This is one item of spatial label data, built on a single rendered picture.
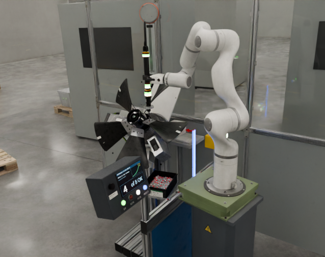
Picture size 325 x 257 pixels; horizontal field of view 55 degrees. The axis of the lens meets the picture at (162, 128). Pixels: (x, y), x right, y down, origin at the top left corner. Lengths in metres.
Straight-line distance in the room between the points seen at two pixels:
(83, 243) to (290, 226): 1.76
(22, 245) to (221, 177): 2.09
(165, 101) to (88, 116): 2.68
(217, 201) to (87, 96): 3.58
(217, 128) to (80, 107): 3.75
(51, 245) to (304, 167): 2.21
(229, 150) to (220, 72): 0.38
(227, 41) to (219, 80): 0.18
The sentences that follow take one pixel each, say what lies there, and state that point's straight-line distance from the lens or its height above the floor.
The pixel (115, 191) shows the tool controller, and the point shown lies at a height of 1.18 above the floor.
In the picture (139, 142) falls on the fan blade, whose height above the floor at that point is 1.06.
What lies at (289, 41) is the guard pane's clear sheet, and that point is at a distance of 2.39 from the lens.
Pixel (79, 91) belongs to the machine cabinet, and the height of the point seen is 0.80.
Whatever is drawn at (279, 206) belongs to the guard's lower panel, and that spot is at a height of 0.37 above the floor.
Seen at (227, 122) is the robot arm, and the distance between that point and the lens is 1.50.
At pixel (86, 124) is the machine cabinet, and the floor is 0.28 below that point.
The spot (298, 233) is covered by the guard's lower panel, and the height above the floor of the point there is 0.17.
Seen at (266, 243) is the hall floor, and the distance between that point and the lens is 2.99.
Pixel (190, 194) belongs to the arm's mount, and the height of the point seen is 0.99.
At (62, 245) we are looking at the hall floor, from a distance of 3.06.
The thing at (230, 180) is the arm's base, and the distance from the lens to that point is 1.65.
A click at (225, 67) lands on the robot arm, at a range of 1.53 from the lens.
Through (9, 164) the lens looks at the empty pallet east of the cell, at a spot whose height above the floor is 0.11.
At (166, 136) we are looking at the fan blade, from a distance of 1.99.
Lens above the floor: 1.88
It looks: 20 degrees down
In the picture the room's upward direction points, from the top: 2 degrees counter-clockwise
